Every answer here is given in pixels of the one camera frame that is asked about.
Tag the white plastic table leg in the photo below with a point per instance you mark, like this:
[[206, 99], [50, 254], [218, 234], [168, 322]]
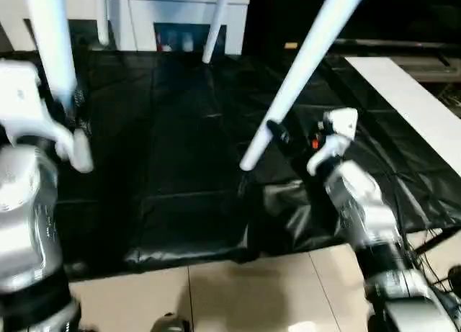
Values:
[[102, 15], [216, 22], [52, 40], [306, 65]]

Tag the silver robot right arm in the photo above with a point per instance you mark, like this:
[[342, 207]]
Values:
[[367, 209]]

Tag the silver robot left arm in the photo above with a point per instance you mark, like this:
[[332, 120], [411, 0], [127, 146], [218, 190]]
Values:
[[25, 220]]

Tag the black work mat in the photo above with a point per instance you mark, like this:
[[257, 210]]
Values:
[[198, 166]]

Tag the small yellow object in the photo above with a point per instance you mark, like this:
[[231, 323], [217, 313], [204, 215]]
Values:
[[291, 44]]

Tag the white flat panel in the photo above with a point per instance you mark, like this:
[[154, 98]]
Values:
[[414, 94]]

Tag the white glass-door cabinet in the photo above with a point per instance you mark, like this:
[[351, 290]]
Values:
[[162, 15]]

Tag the dark long shelf board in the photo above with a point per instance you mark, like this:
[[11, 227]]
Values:
[[396, 47]]

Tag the dark thin rod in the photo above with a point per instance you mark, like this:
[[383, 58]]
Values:
[[436, 242]]

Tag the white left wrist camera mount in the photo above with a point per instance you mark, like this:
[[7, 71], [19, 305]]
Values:
[[36, 105]]

